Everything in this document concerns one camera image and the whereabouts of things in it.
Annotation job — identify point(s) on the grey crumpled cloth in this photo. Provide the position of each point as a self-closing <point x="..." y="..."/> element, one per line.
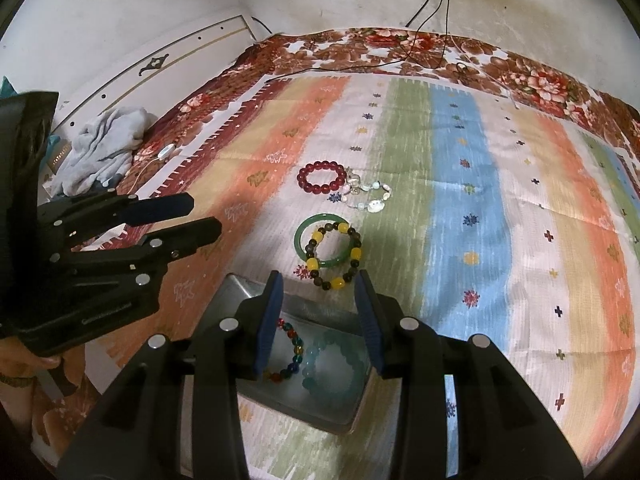
<point x="110" y="135"/>

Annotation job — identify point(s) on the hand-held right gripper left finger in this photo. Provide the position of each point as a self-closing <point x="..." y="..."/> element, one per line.
<point x="267" y="332"/>

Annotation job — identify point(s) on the teal cloth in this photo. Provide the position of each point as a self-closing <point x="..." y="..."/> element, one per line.
<point x="7" y="87"/>

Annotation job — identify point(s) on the white adapter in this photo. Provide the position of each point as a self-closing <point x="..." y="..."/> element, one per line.
<point x="165" y="151"/>

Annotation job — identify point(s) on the colourful striped patterned tablecloth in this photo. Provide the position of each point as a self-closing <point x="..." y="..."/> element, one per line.
<point x="400" y="42"/>

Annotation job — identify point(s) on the person's left hand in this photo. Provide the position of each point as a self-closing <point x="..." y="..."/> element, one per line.
<point x="27" y="360"/>

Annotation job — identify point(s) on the white bed headboard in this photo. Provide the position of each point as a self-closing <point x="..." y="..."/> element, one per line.
<point x="150" y="75"/>

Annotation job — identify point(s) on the metal wrist watch band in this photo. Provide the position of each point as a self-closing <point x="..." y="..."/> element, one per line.
<point x="15" y="381"/>

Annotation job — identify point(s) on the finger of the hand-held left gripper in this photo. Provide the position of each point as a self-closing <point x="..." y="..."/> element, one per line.
<point x="192" y="235"/>
<point x="160" y="205"/>

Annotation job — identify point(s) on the green jade bangle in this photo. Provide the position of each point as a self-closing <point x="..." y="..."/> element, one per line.
<point x="299" y="241"/>

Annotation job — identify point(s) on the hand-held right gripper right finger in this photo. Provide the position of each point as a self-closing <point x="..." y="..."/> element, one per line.
<point x="369" y="332"/>

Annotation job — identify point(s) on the striped pastel mat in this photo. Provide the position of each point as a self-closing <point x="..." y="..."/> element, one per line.
<point x="450" y="210"/>

